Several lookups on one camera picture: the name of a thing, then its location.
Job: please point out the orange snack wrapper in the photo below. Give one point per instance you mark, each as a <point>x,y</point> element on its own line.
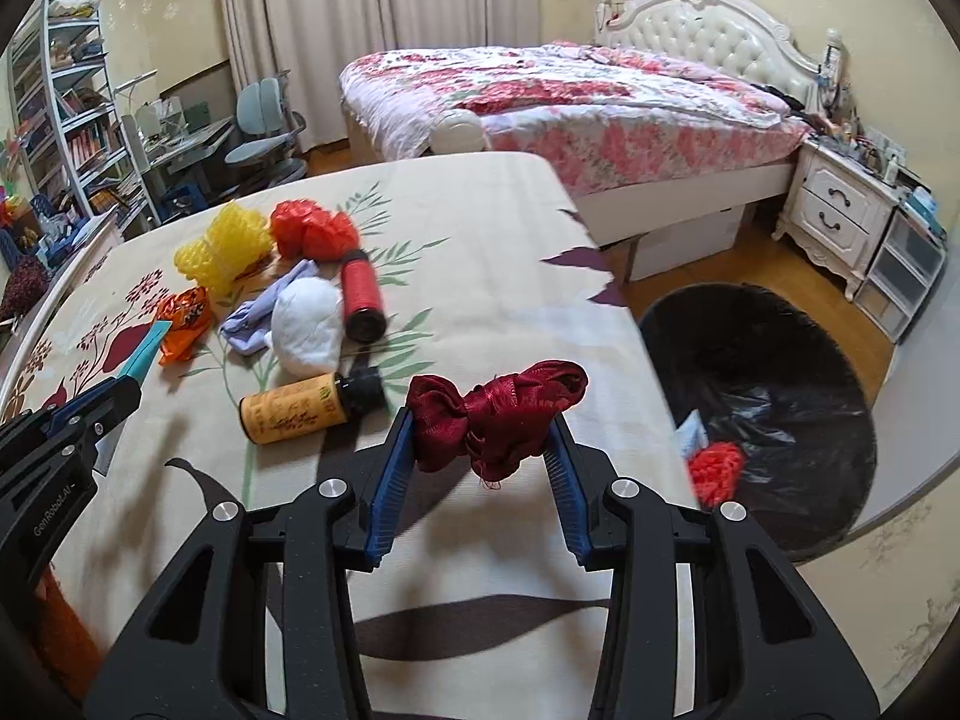
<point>184,319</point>

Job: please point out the dark red fuzzy cloth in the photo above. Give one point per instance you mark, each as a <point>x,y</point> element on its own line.
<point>22,289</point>

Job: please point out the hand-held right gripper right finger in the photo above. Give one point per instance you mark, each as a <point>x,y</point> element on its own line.
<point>562,480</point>

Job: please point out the white cardboard box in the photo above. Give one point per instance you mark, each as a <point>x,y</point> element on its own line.
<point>690,236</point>

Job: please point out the pink floral blanket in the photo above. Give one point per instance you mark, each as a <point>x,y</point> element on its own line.
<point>570,97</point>

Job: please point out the red bottle with black cap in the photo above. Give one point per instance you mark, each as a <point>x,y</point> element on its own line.
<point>361,292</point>

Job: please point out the red foam fruit net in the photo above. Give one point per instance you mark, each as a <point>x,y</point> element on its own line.
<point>716,469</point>

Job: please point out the yellow bottle with black cap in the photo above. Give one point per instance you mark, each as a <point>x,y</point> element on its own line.
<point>292,409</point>

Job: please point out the yellow foam fruit net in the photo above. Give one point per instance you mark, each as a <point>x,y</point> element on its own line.
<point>221,244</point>

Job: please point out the beige curtain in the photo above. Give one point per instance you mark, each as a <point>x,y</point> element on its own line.
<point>360,30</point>

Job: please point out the grey-blue desk chair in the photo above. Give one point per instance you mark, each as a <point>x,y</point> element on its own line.
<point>259,101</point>

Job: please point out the light blue tissue pack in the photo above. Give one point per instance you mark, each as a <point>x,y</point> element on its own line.
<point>924,210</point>

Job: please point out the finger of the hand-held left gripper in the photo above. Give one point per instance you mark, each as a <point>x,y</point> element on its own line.
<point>112,397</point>
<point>75,442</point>

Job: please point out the cream floral tablecloth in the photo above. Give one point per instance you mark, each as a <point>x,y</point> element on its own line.
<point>465,255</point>

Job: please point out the red plastic bag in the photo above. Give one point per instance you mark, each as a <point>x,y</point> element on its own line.
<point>315,229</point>

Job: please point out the white nightstand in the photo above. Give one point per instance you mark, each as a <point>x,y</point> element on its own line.
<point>840,202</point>

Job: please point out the bin with black liner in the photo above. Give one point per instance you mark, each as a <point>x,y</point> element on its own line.
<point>750,360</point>

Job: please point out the blue plastic crate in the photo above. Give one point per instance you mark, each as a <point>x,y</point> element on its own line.
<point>180,202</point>

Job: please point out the white tissue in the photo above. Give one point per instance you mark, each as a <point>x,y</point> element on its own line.
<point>307,326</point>

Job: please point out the white bookshelf with books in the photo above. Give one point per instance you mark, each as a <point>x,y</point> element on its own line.
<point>82,142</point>

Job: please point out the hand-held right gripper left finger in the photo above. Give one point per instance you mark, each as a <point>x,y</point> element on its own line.
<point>394,465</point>

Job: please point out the assorted small nightstand items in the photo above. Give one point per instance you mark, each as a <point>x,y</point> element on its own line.
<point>862,150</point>

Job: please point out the white bed with tufted headboard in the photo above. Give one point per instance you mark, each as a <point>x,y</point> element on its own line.
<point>712,37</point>

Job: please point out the clear plastic drawer unit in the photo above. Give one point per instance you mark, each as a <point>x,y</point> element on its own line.
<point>904,270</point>

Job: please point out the light blue packet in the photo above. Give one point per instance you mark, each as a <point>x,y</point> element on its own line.
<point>691,435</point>

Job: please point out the study desk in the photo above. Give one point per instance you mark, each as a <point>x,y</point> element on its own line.
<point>195,139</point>

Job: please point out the dark red mesh cloth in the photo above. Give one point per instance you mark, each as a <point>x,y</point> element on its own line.
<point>495,412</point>

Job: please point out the lavender cloth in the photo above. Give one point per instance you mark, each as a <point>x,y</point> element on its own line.
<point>247,322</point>

